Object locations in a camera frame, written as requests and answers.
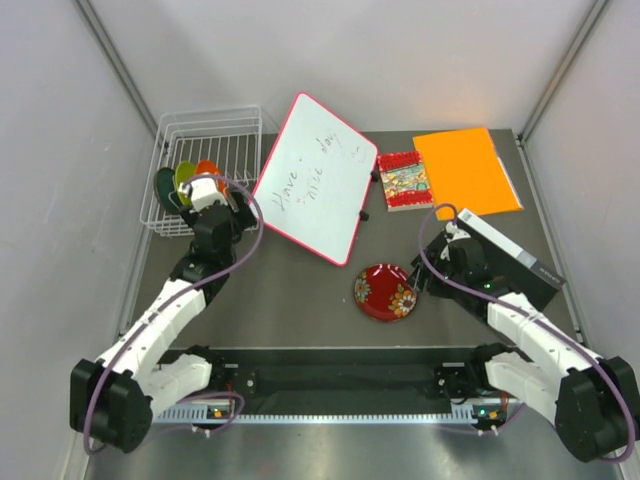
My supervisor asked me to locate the dark green plate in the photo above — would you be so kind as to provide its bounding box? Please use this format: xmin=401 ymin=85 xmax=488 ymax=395
xmin=153 ymin=167 xmax=182 ymax=215

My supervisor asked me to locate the purple cable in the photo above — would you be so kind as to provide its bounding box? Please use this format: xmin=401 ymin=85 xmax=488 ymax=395
xmin=417 ymin=202 xmax=634 ymax=461
xmin=82 ymin=172 xmax=265 ymax=456

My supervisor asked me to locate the grey cable duct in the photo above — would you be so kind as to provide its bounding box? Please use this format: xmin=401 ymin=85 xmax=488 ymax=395
xmin=153 ymin=402 xmax=506 ymax=425

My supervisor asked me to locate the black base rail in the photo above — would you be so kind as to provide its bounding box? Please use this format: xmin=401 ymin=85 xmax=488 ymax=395
xmin=200 ymin=347 xmax=514 ymax=414

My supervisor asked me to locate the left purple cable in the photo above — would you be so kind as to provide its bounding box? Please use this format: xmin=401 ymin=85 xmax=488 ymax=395
xmin=82 ymin=172 xmax=265 ymax=456

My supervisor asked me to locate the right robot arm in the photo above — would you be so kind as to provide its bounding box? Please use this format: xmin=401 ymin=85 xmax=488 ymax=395
xmin=410 ymin=225 xmax=639 ymax=463

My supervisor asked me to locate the red patterned paperback book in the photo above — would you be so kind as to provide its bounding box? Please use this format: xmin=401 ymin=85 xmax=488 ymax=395
xmin=377 ymin=151 xmax=434 ymax=212

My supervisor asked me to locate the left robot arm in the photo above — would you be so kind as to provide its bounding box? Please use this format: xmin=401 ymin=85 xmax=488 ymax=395
xmin=69 ymin=189 xmax=264 ymax=456

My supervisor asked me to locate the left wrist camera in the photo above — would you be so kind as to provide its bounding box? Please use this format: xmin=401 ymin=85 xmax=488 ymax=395
xmin=177 ymin=177 xmax=228 ymax=212

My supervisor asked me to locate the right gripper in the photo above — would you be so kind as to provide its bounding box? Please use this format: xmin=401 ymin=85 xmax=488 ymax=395
xmin=407 ymin=248 xmax=467 ymax=299

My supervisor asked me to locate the white wire dish rack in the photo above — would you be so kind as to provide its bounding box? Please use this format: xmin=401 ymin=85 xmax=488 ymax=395
xmin=140 ymin=105 xmax=263 ymax=237

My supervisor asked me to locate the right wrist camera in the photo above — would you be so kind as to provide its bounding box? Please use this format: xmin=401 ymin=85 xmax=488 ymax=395
xmin=445 ymin=222 xmax=470 ymax=244

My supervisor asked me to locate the pink framed whiteboard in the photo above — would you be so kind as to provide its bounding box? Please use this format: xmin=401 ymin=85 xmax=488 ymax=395
xmin=253 ymin=92 xmax=378 ymax=266

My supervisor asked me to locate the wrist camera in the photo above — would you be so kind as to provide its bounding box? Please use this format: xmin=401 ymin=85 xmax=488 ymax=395
xmin=177 ymin=177 xmax=228 ymax=212
xmin=445 ymin=222 xmax=470 ymax=244

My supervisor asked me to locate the red floral plate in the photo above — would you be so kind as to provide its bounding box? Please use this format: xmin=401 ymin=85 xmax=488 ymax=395
xmin=353 ymin=263 xmax=418 ymax=323

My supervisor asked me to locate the orange plate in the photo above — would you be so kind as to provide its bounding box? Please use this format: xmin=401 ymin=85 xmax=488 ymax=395
xmin=195 ymin=159 xmax=229 ymax=195

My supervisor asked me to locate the lime green plate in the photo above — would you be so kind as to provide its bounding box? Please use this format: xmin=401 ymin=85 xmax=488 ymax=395
xmin=174 ymin=161 xmax=196 ymax=205

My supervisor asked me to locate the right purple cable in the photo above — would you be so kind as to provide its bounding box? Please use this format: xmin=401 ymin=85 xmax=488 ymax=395
xmin=417 ymin=202 xmax=634 ymax=461

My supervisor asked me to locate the orange folder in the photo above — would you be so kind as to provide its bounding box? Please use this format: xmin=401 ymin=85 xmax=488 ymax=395
xmin=413 ymin=127 xmax=523 ymax=216

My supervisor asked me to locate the black box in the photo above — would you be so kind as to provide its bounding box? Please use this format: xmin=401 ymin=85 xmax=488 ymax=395
xmin=450 ymin=209 xmax=565 ymax=324

